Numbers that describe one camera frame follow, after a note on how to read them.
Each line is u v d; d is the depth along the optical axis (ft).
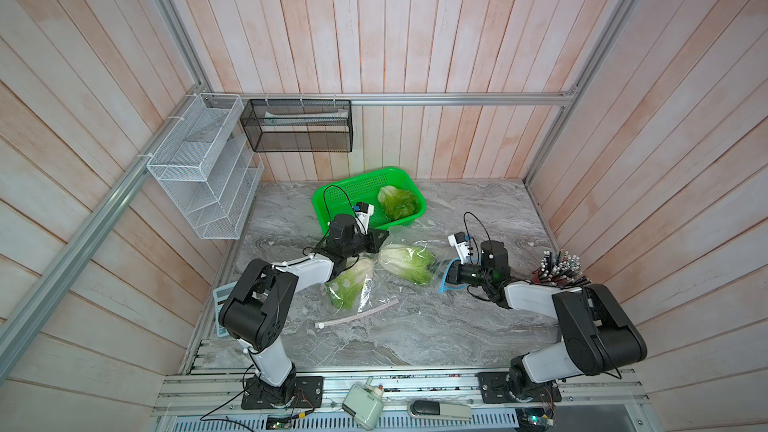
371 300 2.86
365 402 2.24
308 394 2.40
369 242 2.64
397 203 3.31
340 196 3.63
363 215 2.69
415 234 3.32
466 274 2.60
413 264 2.83
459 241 2.69
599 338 1.46
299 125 3.41
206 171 2.23
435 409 2.21
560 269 2.49
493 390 2.40
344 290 2.78
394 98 3.22
